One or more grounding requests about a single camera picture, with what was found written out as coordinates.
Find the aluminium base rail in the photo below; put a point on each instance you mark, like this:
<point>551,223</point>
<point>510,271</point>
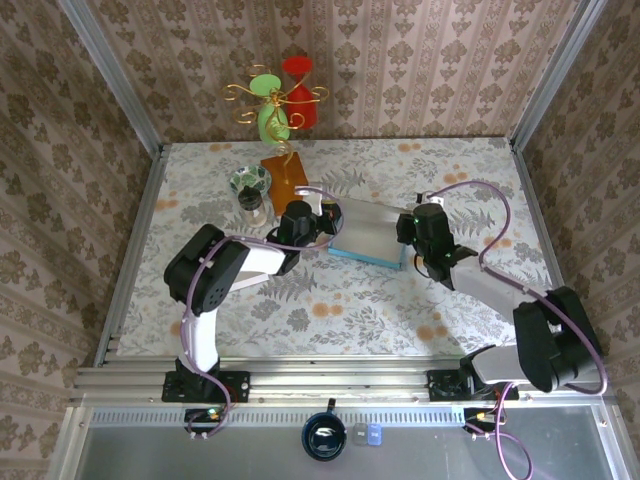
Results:
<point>340,382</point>

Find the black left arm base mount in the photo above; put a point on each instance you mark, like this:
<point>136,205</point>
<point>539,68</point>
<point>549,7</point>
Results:
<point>235,385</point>

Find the dark blue mug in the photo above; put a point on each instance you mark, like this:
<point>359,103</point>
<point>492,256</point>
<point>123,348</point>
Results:
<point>324,435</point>

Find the floral tablecloth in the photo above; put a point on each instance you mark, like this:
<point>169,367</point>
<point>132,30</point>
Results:
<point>350,330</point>

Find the aluminium frame post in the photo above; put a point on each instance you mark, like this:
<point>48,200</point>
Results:
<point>111,75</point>
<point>555,75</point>

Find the blue memory card case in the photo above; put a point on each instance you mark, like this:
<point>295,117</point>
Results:
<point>374,435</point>

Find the green plastic goblet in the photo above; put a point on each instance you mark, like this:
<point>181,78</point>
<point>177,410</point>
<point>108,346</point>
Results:
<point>267,125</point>

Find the blue paper box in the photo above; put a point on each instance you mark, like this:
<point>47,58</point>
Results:
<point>370,230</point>

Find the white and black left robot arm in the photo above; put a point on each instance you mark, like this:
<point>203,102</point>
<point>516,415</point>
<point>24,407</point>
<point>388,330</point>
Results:
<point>260,260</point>

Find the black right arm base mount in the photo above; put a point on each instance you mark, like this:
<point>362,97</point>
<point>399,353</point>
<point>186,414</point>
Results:
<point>442,385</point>

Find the red plastic goblet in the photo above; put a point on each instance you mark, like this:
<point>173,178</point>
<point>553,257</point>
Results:
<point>300,100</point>

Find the clear memory card case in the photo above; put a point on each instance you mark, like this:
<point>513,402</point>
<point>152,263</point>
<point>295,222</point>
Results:
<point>359,435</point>

